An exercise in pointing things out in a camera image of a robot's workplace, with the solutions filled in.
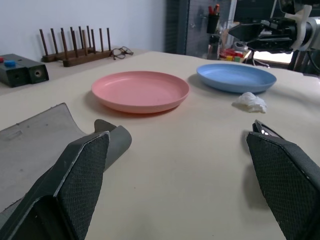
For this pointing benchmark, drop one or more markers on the grey pegboard panel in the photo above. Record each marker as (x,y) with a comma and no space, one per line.
(197,27)

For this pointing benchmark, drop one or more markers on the plain black box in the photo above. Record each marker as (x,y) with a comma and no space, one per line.
(37,72)

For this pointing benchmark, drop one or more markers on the brown wooden peg rack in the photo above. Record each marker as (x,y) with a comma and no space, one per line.
(75,58)

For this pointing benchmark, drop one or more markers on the dark slatted cabinet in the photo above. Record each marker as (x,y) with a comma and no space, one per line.
(175,25)

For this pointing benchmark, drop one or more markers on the black sunglasses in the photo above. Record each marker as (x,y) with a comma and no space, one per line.
(260,128)

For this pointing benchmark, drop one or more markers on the thin-framed clear eyeglasses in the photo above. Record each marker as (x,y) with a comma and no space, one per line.
(120,53)

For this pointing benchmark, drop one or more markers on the blue round plate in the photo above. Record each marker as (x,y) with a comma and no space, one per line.
(235,76)

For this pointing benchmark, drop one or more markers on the crumpled white tissue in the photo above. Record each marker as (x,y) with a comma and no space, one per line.
(250,102)

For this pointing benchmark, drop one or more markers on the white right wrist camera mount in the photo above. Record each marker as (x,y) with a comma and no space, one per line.
(301,27)

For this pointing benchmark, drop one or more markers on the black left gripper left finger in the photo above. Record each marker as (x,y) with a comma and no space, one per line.
(75,180)

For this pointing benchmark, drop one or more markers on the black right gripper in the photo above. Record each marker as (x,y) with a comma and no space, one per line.
(282,30)

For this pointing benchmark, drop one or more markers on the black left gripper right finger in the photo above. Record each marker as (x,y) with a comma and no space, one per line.
(287,180)

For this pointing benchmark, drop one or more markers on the pink round plate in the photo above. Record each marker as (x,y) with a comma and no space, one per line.
(140,90)

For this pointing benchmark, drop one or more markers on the red toy block box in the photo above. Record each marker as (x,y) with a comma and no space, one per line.
(232,53)

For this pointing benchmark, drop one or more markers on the black box with coloured buttons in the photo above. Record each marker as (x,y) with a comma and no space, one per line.
(10,72)

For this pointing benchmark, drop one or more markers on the black pen holder cup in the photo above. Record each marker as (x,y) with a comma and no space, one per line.
(212,23)

